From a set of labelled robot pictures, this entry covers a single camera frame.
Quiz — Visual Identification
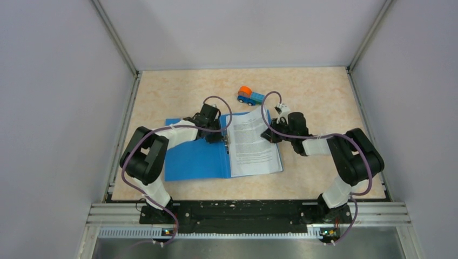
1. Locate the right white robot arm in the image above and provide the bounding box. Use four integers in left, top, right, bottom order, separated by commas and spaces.
260, 112, 385, 222

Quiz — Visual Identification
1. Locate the grey cable duct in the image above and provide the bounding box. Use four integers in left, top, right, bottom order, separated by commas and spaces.
98, 227, 323, 240

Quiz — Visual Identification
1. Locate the toy truck orange blue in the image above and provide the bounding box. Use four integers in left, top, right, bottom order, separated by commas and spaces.
237, 86, 265, 106

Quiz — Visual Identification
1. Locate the printed paper sheet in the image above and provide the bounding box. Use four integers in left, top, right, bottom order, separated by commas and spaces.
223, 107, 284, 178

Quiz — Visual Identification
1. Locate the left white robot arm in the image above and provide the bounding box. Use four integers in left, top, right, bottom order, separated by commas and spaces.
119, 104, 222, 223

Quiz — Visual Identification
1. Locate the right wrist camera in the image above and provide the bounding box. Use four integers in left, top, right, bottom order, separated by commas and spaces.
275, 103, 291, 122

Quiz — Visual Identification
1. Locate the metal folder clip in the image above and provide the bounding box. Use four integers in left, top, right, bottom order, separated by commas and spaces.
223, 132, 231, 155

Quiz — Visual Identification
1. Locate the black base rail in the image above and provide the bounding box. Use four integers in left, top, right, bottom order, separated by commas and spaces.
139, 198, 353, 243

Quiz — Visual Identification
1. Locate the blue file folder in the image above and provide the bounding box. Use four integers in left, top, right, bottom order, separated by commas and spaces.
164, 112, 284, 182

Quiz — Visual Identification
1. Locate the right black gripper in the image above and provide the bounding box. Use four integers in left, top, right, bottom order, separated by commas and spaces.
261, 118, 296, 144

